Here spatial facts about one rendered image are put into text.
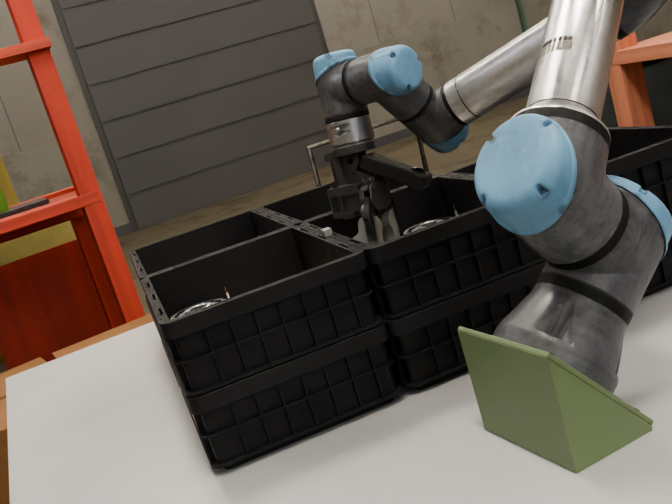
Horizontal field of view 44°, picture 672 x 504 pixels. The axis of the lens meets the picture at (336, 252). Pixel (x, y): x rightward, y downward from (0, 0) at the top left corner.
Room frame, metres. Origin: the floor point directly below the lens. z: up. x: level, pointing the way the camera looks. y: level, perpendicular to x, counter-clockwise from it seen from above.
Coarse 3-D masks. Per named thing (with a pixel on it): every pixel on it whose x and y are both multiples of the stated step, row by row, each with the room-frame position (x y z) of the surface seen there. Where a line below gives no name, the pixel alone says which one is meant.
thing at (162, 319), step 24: (336, 240) 1.26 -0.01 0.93; (192, 264) 1.45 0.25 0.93; (336, 264) 1.12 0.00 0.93; (360, 264) 1.13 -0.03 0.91; (144, 288) 1.35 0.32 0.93; (264, 288) 1.09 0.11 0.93; (288, 288) 1.10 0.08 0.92; (312, 288) 1.11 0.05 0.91; (192, 312) 1.08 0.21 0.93; (216, 312) 1.08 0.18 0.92; (240, 312) 1.08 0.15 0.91; (168, 336) 1.06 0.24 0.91
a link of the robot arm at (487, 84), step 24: (624, 0) 1.15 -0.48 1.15; (648, 0) 1.14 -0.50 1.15; (624, 24) 1.18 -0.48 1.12; (504, 48) 1.28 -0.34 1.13; (528, 48) 1.25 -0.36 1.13; (480, 72) 1.30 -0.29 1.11; (504, 72) 1.27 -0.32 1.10; (528, 72) 1.26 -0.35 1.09; (432, 96) 1.34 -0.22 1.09; (456, 96) 1.32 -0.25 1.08; (480, 96) 1.30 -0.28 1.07; (504, 96) 1.29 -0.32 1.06; (408, 120) 1.34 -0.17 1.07; (432, 120) 1.34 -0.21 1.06; (456, 120) 1.33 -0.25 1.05; (432, 144) 1.37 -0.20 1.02; (456, 144) 1.37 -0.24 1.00
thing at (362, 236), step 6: (360, 222) 1.36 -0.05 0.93; (378, 222) 1.35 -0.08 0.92; (360, 228) 1.36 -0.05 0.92; (366, 228) 1.35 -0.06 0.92; (378, 228) 1.34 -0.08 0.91; (360, 234) 1.36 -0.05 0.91; (366, 234) 1.35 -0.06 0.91; (378, 234) 1.34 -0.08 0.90; (360, 240) 1.36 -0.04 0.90; (366, 240) 1.35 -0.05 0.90; (378, 240) 1.34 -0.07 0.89
